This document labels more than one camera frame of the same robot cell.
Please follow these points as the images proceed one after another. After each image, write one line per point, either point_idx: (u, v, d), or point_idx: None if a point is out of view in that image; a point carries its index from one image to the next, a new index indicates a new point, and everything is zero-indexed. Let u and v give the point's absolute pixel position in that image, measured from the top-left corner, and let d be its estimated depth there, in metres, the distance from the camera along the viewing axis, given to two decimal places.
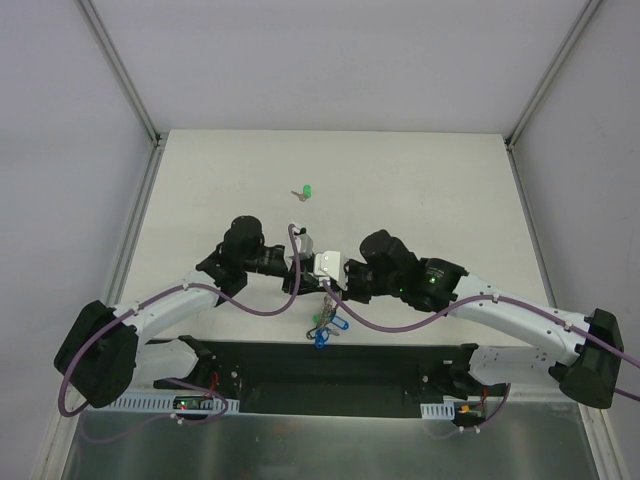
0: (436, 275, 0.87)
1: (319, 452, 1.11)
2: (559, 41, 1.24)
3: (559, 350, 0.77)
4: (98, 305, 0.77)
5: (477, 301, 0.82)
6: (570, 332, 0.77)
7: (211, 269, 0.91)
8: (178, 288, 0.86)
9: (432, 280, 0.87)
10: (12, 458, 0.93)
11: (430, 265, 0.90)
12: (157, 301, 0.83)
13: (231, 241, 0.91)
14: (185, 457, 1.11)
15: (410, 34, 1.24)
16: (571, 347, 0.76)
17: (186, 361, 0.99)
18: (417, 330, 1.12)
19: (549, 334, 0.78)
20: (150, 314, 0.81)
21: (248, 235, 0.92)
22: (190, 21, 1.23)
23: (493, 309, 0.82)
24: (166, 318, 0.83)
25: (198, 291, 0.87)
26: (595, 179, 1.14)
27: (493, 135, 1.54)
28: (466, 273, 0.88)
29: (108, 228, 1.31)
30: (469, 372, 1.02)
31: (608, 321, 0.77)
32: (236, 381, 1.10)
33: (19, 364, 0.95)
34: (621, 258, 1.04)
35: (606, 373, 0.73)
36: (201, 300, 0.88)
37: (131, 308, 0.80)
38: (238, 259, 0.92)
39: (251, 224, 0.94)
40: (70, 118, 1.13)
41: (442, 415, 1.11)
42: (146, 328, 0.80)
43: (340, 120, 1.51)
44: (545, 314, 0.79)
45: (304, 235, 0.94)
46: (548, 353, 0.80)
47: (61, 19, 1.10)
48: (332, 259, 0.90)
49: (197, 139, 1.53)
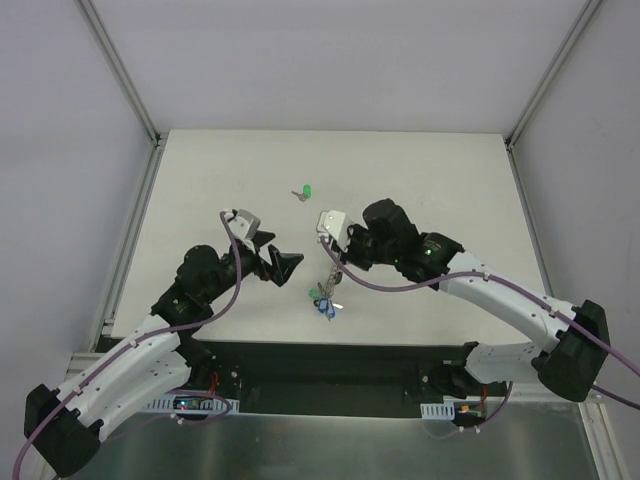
0: (433, 248, 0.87)
1: (319, 451, 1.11)
2: (560, 38, 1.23)
3: (541, 335, 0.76)
4: (43, 390, 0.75)
5: (468, 276, 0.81)
6: (555, 317, 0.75)
7: (169, 306, 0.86)
8: (126, 348, 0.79)
9: (427, 252, 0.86)
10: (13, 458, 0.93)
11: (429, 240, 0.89)
12: (103, 370, 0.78)
13: (185, 274, 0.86)
14: (184, 457, 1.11)
15: (410, 34, 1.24)
16: (553, 332, 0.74)
17: (179, 375, 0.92)
18: (423, 330, 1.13)
19: (533, 316, 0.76)
20: (95, 390, 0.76)
21: (202, 268, 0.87)
22: (189, 19, 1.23)
23: (482, 286, 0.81)
24: (117, 385, 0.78)
25: (147, 346, 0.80)
26: (596, 178, 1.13)
27: (493, 135, 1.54)
28: (463, 250, 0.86)
29: (107, 228, 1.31)
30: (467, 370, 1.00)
31: (598, 311, 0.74)
32: (236, 381, 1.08)
33: (19, 365, 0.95)
34: (622, 257, 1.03)
35: (585, 364, 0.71)
36: (158, 350, 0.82)
37: (73, 390, 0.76)
38: (195, 294, 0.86)
39: (206, 256, 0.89)
40: (69, 117, 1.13)
41: (441, 415, 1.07)
42: (94, 405, 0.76)
43: (340, 120, 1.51)
44: (532, 297, 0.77)
45: (241, 212, 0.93)
46: (532, 336, 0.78)
47: (62, 19, 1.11)
48: (336, 219, 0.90)
49: (196, 139, 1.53)
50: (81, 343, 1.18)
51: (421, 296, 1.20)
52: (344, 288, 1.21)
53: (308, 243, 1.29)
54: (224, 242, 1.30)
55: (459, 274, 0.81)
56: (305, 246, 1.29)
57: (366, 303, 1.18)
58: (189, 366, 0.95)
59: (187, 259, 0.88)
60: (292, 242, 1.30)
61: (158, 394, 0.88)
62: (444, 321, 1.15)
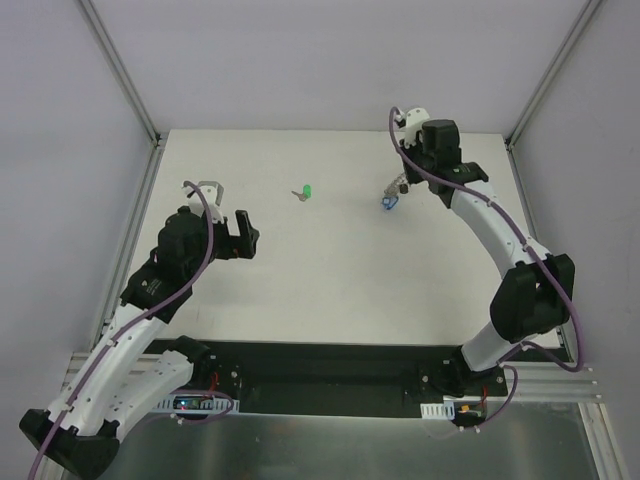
0: (461, 170, 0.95)
1: (319, 451, 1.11)
2: (559, 39, 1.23)
3: (506, 261, 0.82)
4: (31, 415, 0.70)
5: (474, 197, 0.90)
6: (525, 251, 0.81)
7: (139, 288, 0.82)
8: (106, 350, 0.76)
9: (456, 171, 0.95)
10: (13, 458, 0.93)
11: (465, 166, 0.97)
12: (91, 377, 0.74)
13: (168, 240, 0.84)
14: (184, 456, 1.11)
15: (410, 33, 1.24)
16: (515, 260, 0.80)
17: (183, 371, 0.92)
18: (423, 330, 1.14)
19: (507, 243, 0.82)
20: (86, 400, 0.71)
21: (185, 232, 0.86)
22: (190, 19, 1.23)
23: (482, 208, 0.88)
24: (109, 389, 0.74)
25: (128, 340, 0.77)
26: (596, 178, 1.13)
27: (493, 135, 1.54)
28: (486, 180, 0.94)
29: (108, 227, 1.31)
30: (470, 366, 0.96)
31: (566, 262, 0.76)
32: (236, 382, 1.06)
33: (20, 364, 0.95)
34: (621, 257, 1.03)
35: (530, 297, 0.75)
36: (140, 342, 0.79)
37: (63, 408, 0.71)
38: (178, 262, 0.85)
39: (186, 219, 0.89)
40: (69, 117, 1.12)
41: (441, 415, 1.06)
42: (92, 415, 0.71)
43: (340, 121, 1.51)
44: (515, 229, 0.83)
45: (201, 183, 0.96)
46: (500, 262, 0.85)
47: (62, 19, 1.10)
48: (415, 118, 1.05)
49: (196, 139, 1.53)
50: (81, 343, 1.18)
51: (422, 296, 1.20)
52: (344, 288, 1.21)
53: (307, 243, 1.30)
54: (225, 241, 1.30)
55: (469, 190, 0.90)
56: (306, 246, 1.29)
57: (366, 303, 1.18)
58: (190, 363, 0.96)
59: (167, 226, 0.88)
60: (293, 242, 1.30)
61: (166, 390, 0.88)
62: (444, 321, 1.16)
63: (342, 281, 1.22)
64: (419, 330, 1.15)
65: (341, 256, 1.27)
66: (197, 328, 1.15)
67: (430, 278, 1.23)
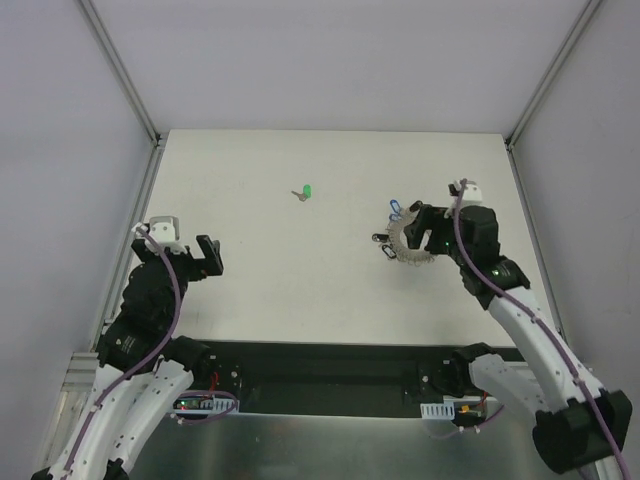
0: (501, 271, 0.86)
1: (320, 451, 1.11)
2: (560, 39, 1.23)
3: (556, 397, 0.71)
4: None
5: (517, 310, 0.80)
6: (577, 385, 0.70)
7: (114, 350, 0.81)
8: (93, 413, 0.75)
9: (496, 274, 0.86)
10: (15, 459, 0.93)
11: (504, 265, 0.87)
12: (84, 438, 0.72)
13: (134, 297, 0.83)
14: (184, 456, 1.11)
15: (410, 33, 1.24)
16: (567, 397, 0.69)
17: (182, 383, 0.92)
18: (424, 330, 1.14)
19: (555, 374, 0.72)
20: (82, 462, 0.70)
21: (152, 287, 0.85)
22: (190, 19, 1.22)
23: (527, 326, 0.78)
24: (105, 443, 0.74)
25: (111, 401, 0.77)
26: (596, 179, 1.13)
27: (493, 135, 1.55)
28: (526, 285, 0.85)
29: (107, 228, 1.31)
30: (473, 382, 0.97)
31: (623, 402, 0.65)
32: (236, 382, 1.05)
33: (19, 364, 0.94)
34: (621, 257, 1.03)
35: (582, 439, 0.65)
36: (126, 394, 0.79)
37: (63, 471, 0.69)
38: (149, 315, 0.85)
39: (152, 271, 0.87)
40: (68, 118, 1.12)
41: (442, 415, 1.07)
42: (93, 473, 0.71)
43: (340, 122, 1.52)
44: (566, 359, 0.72)
45: (154, 220, 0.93)
46: (547, 393, 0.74)
47: (61, 19, 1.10)
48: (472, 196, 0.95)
49: (196, 139, 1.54)
50: (82, 343, 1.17)
51: (422, 297, 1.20)
52: (344, 289, 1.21)
53: (307, 243, 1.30)
54: (225, 241, 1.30)
55: (510, 300, 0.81)
56: (306, 246, 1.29)
57: (367, 303, 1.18)
58: (189, 370, 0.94)
59: (132, 281, 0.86)
60: (293, 242, 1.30)
61: (167, 408, 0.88)
62: (444, 322, 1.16)
63: (342, 281, 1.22)
64: (420, 329, 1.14)
65: (341, 255, 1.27)
66: (197, 328, 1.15)
67: (428, 278, 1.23)
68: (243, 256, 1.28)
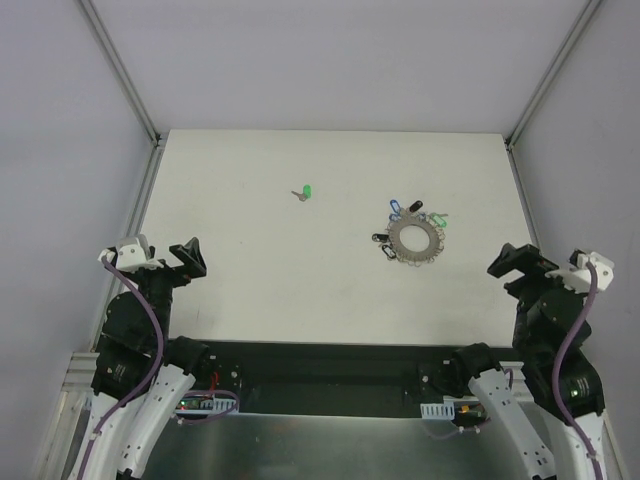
0: (579, 388, 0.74)
1: (320, 451, 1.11)
2: (560, 39, 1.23)
3: None
4: None
5: (579, 442, 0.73)
6: None
7: (107, 381, 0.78)
8: (93, 442, 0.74)
9: (574, 393, 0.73)
10: (15, 458, 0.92)
11: (585, 381, 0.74)
12: (88, 466, 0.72)
13: (114, 332, 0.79)
14: (183, 456, 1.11)
15: (410, 34, 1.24)
16: None
17: (182, 385, 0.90)
18: (424, 330, 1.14)
19: None
20: None
21: (132, 320, 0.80)
22: (189, 20, 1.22)
23: (580, 462, 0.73)
24: (110, 465, 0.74)
25: (110, 428, 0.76)
26: (597, 179, 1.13)
27: (493, 135, 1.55)
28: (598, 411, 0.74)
29: (107, 228, 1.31)
30: (471, 388, 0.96)
31: None
32: (236, 382, 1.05)
33: (19, 363, 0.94)
34: (622, 258, 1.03)
35: None
36: (125, 417, 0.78)
37: None
38: (133, 344, 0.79)
39: (128, 300, 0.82)
40: (67, 119, 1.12)
41: (441, 415, 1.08)
42: None
43: (339, 122, 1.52)
44: None
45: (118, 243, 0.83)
46: None
47: (60, 19, 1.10)
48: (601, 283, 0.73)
49: (197, 139, 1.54)
50: (82, 343, 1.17)
51: (422, 296, 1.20)
52: (344, 289, 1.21)
53: (307, 242, 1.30)
54: (225, 241, 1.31)
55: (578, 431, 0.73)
56: (305, 246, 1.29)
57: (367, 302, 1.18)
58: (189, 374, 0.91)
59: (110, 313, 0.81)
60: (293, 241, 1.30)
61: (171, 410, 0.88)
62: (443, 321, 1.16)
63: (342, 282, 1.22)
64: (420, 329, 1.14)
65: (341, 255, 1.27)
66: (197, 328, 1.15)
67: (429, 278, 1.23)
68: (243, 256, 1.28)
